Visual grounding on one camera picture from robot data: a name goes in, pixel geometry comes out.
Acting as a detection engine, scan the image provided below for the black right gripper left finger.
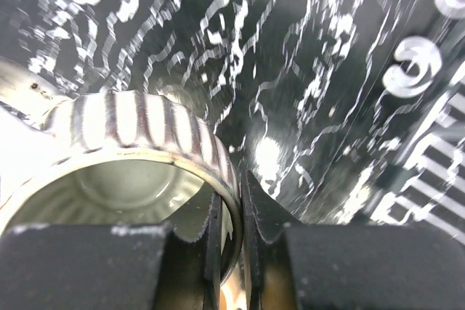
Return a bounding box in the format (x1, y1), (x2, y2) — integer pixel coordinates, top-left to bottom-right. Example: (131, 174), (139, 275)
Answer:
(1, 195), (222, 309)

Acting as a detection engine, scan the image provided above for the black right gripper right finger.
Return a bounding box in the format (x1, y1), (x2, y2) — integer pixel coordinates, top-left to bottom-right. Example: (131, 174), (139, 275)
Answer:
(240, 171), (464, 309)

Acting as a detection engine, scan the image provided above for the white ribbed ceramic mug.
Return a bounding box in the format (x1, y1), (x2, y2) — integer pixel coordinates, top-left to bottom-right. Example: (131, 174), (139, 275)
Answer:
(1, 86), (243, 281)

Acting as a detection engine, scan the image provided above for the black marble pattern mat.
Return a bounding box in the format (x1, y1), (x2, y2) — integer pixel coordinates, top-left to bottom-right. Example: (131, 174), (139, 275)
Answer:
(1, 0), (464, 224)

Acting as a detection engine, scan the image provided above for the silver wire dish rack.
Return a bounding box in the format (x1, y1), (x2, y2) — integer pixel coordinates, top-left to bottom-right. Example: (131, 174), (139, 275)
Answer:
(360, 0), (464, 242)

